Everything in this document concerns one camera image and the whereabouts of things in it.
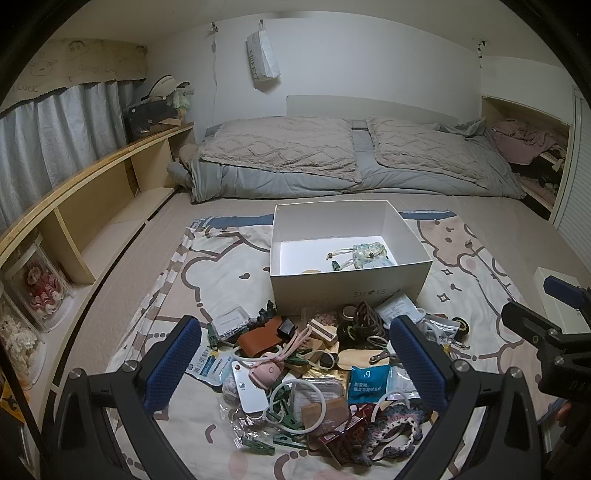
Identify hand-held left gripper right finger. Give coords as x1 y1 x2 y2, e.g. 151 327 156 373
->
389 315 548 480

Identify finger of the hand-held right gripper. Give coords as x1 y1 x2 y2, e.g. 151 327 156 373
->
542 275 591 319
501 301 578 354

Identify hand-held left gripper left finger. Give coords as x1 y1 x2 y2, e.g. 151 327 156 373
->
44 315 204 480

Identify printed clear packet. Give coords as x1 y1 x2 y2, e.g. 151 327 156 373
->
390 364 419 398

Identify blue white packet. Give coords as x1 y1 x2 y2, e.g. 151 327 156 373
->
187 344 236 386

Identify white plastic ring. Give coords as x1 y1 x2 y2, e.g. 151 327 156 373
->
270 379 329 435
353 335 393 357
372 390 416 418

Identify purple crocheted scrunchie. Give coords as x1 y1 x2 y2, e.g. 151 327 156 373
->
353 404 426 464

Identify wooden spatula with cord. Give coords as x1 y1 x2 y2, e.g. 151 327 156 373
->
337 348 395 370

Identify white cardboard box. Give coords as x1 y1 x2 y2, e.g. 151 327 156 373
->
269 200 433 319

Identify clear zip packet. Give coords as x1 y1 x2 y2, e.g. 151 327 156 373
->
422 316 462 345

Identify blue tissue pack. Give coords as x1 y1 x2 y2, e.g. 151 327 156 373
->
347 364 393 405

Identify silver foil packet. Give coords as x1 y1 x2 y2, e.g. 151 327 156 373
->
374 292 428 324

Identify clear plastic case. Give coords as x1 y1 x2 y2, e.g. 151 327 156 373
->
211 305 252 342

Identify dark red box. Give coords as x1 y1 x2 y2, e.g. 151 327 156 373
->
318 422 372 463
346 403 385 431

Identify brown leather pouch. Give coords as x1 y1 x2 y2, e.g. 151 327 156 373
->
236 316 289 361

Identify pink handheld fan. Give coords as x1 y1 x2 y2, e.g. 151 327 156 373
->
249 362 283 386

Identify silver clear packet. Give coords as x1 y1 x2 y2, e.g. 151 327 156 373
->
295 376 347 402

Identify kraft paper card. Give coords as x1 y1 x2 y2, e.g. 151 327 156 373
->
302 398 348 428

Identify white louvred door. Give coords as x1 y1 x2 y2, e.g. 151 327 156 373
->
551 88 591 245

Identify cartoon printed blanket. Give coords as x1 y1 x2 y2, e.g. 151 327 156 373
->
104 210 555 480

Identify dark clothes pile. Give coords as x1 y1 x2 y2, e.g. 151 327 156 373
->
512 148 566 195

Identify pink clothes pile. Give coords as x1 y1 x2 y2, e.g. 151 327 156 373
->
492 119 566 164

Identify pink flower display box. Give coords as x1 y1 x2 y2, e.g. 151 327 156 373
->
4 240 75 330

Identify white flower display box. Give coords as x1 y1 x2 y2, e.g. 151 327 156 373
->
0 295 47 388

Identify wooden shelf unit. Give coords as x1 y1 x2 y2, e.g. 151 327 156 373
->
0 121 195 370

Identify grey quilt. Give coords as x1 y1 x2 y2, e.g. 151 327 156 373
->
166 115 525 204

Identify white headboard panel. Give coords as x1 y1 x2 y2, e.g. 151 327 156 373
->
286 95 483 126

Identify black bag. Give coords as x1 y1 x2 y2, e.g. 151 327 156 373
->
124 99 181 137

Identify grey curtain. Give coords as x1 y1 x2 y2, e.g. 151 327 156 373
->
0 78 146 236

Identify green white plush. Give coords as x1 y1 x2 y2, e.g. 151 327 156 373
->
171 87 195 112

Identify white cap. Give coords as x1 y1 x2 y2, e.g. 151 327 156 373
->
141 76 190 100

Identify beige printed valance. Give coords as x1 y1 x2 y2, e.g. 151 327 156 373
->
0 38 149 114

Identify white hanging bag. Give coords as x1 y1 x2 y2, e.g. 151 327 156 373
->
246 30 281 90

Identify brown cord bundle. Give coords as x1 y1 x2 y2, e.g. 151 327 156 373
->
353 301 386 340

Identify pink strap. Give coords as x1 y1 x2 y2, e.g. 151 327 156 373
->
277 325 315 366

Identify wooden wall niche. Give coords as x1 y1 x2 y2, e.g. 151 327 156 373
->
480 95 571 213

